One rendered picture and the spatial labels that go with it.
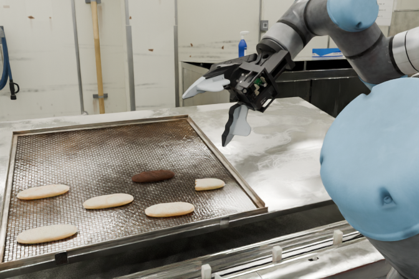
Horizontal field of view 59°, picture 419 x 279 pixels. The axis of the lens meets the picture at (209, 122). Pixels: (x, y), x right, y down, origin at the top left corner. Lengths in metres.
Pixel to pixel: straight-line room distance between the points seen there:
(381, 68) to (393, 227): 0.46
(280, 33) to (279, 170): 0.37
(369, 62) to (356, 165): 0.44
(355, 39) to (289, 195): 0.37
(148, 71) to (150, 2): 0.71
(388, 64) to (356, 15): 0.12
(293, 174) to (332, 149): 0.62
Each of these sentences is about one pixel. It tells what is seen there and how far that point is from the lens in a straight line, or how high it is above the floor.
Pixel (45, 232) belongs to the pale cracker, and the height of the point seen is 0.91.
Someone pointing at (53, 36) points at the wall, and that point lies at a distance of 4.20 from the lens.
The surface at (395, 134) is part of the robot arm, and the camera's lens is 0.30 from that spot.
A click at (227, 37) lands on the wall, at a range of 4.65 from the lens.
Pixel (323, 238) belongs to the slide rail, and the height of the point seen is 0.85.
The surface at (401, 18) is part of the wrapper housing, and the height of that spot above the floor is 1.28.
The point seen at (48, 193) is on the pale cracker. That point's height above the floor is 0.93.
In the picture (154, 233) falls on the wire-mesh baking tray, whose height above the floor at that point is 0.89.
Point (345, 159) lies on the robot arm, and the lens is 0.31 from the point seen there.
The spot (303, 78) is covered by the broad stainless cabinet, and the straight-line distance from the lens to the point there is 2.72.
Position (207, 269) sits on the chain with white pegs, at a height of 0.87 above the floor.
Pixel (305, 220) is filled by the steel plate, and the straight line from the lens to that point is 0.92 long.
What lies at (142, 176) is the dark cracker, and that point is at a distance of 0.86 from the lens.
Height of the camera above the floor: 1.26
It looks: 15 degrees down
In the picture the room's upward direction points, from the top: straight up
